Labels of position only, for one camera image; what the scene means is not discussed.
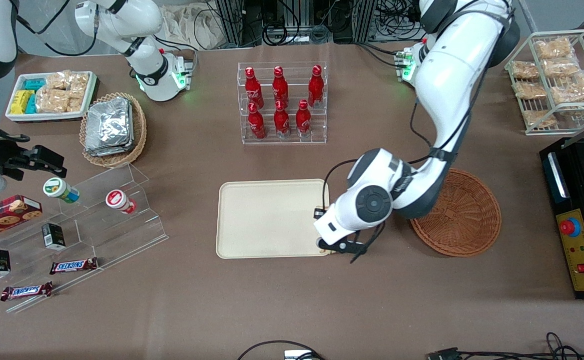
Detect white rectangular snack tray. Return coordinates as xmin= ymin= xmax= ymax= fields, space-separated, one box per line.
xmin=5 ymin=71 xmax=98 ymax=123

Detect cream plastic tray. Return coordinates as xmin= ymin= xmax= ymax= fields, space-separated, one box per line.
xmin=216 ymin=178 xmax=333 ymax=260

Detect light wicker basket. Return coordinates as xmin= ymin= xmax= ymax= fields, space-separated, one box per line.
xmin=79 ymin=92 xmax=148 ymax=169

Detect brown wicker basket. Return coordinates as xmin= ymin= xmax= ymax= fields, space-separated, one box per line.
xmin=407 ymin=168 xmax=503 ymax=258

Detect green sunflower lid cup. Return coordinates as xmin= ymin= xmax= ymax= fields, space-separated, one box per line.
xmin=42 ymin=177 xmax=80 ymax=205

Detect red tartan cookie box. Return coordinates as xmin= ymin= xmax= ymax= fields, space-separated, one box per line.
xmin=0 ymin=194 xmax=43 ymax=245

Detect silver foil pack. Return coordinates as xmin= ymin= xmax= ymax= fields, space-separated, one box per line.
xmin=86 ymin=97 xmax=133 ymax=151
xmin=84 ymin=142 xmax=135 ymax=158

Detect yellow snack pack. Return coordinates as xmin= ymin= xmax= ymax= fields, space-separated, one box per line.
xmin=10 ymin=90 xmax=35 ymax=115

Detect black box with barcode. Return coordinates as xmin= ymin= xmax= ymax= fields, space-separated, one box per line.
xmin=41 ymin=222 xmax=66 ymax=251

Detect clear acrylic bottle rack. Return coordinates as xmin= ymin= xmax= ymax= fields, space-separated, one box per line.
xmin=237 ymin=61 xmax=329 ymax=146

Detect red lid yogurt cup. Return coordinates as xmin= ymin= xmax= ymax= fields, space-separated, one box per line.
xmin=105 ymin=188 xmax=138 ymax=215

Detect red cola bottle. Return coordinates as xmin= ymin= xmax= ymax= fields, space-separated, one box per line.
xmin=248 ymin=102 xmax=267 ymax=140
xmin=274 ymin=99 xmax=291 ymax=139
xmin=295 ymin=99 xmax=313 ymax=138
xmin=308 ymin=64 xmax=325 ymax=109
xmin=244 ymin=67 xmax=264 ymax=107
xmin=272 ymin=65 xmax=289 ymax=105

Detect clear acrylic stepped shelf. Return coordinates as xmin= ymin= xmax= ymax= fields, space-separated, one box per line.
xmin=0 ymin=162 xmax=169 ymax=315

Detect Snickers chocolate bar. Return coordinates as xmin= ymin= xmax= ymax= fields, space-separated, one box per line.
xmin=0 ymin=281 xmax=54 ymax=302
xmin=49 ymin=257 xmax=99 ymax=276

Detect beige cloth bag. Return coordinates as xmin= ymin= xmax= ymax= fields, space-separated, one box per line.
xmin=161 ymin=4 xmax=223 ymax=51

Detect bagged fried snack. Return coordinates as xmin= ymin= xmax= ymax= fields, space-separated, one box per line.
xmin=514 ymin=81 xmax=548 ymax=100
xmin=521 ymin=109 xmax=558 ymax=129
xmin=510 ymin=60 xmax=540 ymax=80
xmin=551 ymin=74 xmax=584 ymax=107
xmin=534 ymin=37 xmax=575 ymax=61
xmin=542 ymin=57 xmax=581 ymax=79

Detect red emergency stop button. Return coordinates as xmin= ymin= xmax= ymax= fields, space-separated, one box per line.
xmin=560 ymin=218 xmax=582 ymax=238

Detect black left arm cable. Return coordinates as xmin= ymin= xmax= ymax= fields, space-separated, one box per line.
xmin=323 ymin=75 xmax=488 ymax=264

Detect black looped cable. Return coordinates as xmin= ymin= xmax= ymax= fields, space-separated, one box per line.
xmin=236 ymin=340 xmax=325 ymax=360

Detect tangled black floor cables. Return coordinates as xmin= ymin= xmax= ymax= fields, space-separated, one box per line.
xmin=244 ymin=0 xmax=357 ymax=47

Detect black cable with connector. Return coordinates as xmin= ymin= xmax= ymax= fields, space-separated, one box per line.
xmin=426 ymin=332 xmax=584 ymax=360

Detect aluminium frame post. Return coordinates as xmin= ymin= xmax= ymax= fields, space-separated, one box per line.
xmin=214 ymin=0 xmax=245 ymax=47
xmin=353 ymin=0 xmax=378 ymax=44

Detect silver metal handle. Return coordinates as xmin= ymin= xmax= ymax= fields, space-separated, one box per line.
xmin=547 ymin=152 xmax=570 ymax=199

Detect white wire rack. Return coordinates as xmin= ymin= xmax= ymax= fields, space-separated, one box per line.
xmin=504 ymin=29 xmax=584 ymax=136

